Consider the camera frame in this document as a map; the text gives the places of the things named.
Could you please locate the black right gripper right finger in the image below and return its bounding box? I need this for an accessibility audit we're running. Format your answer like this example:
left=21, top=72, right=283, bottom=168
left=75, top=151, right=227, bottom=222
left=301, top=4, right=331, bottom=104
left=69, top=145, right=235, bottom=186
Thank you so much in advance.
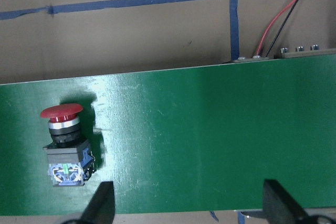
left=262, top=179, right=309, bottom=223

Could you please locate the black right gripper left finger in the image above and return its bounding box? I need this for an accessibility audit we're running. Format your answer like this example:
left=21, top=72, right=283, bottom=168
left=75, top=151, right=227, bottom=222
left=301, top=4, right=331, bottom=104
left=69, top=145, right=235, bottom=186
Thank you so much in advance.
left=77, top=181, right=115, bottom=223

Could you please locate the red push button switch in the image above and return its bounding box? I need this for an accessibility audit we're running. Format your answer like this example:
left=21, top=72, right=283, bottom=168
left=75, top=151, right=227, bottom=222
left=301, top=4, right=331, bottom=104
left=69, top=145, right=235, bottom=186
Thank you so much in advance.
left=40, top=103, right=95, bottom=187

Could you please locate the green conveyor belt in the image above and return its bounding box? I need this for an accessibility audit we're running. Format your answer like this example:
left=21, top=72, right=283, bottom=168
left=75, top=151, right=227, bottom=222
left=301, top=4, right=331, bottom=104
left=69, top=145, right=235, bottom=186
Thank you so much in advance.
left=1, top=55, right=335, bottom=216

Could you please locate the red black wire pair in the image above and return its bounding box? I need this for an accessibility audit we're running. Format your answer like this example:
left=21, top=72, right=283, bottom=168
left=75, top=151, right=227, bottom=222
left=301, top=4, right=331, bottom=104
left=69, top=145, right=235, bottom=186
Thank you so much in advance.
left=253, top=0, right=317, bottom=58

